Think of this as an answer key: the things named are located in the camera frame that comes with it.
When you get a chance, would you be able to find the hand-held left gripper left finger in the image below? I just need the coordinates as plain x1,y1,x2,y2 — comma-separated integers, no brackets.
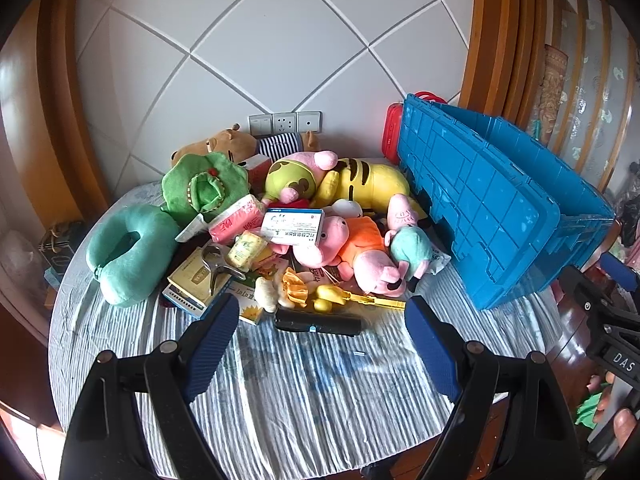
59,292,241,480

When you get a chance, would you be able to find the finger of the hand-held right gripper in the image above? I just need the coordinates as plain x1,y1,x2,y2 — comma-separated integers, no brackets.
599,252,640,293
559,266,608,328

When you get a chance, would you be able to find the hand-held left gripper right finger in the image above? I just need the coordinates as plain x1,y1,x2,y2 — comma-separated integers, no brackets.
404,296,583,480

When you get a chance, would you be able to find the green and orange medicine box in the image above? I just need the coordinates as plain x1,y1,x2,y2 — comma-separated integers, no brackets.
167,250,232,307

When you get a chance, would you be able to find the white wet wipes pack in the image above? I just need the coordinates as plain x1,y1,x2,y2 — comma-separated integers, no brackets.
420,247,452,276

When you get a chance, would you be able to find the teal round plush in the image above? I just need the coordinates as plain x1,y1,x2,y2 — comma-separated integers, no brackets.
390,226,434,281

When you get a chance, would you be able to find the yellow stick duck toy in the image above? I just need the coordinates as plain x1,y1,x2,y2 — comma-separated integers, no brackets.
312,284,407,314

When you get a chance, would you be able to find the pink pig plush orange shirt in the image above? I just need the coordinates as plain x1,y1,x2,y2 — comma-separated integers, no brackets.
292,215,407,296

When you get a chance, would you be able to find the pink hippo plush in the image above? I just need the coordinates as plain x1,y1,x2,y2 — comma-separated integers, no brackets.
387,194,422,232

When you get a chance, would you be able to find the blue fabric storage bin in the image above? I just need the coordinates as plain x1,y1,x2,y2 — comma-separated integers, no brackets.
397,92,616,311

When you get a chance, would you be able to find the white and blue medicine box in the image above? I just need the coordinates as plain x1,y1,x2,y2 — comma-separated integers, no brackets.
261,207,326,247

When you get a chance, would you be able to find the person's right hand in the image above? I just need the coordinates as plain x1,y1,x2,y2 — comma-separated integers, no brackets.
587,372,640,453

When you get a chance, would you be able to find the blue and white flat box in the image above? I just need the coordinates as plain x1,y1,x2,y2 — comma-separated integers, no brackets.
161,284,217,319

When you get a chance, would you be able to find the colourful booklet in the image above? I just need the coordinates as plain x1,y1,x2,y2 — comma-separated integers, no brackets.
227,255,292,326

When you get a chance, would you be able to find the green cloth item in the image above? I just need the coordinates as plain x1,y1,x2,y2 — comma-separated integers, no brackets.
575,392,608,428

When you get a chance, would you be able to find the metal hand tool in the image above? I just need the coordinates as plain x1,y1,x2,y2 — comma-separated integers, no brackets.
201,245,247,296

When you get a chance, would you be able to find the white plush orange ribbon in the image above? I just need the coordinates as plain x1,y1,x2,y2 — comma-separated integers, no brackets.
255,267,314,313

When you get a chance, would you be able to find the yellow soap packet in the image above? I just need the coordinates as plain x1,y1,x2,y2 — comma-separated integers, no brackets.
225,230,271,269

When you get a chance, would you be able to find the black flashlight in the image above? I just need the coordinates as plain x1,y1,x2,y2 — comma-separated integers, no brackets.
274,308,362,337

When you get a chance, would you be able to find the small white packet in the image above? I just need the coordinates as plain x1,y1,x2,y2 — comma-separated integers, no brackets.
175,212,212,243

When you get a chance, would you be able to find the pink tissue pack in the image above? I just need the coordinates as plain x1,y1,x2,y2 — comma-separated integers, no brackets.
207,195,266,246

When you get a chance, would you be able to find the teal neck pillow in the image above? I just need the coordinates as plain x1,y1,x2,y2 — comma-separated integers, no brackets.
86,204,181,309

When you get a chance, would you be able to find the white dog plush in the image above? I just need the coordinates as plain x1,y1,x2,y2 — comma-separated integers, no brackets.
332,199,364,219

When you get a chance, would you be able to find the yellow tiger plush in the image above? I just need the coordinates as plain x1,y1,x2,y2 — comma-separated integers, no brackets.
312,157,416,213

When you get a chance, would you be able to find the dark bag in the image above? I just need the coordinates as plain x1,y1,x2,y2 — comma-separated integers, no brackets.
39,220,87,272

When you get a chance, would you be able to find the red and white box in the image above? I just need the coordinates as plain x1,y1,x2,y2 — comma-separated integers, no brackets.
244,155,272,187

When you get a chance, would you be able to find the pink and green plush toy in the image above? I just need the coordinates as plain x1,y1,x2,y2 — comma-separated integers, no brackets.
264,150,341,206

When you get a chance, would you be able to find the brown bear plush striped shirt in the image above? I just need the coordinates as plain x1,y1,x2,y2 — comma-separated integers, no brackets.
170,127,321,168

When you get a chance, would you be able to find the patterned wall hanging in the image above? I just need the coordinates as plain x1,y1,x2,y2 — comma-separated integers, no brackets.
530,42,569,132

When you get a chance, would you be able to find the red handle behind bin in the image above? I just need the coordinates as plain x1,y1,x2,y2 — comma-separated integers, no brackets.
382,91,446,161

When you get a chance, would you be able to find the curved wooden frame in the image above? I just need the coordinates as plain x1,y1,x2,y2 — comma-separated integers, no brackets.
35,0,112,207
459,0,549,127

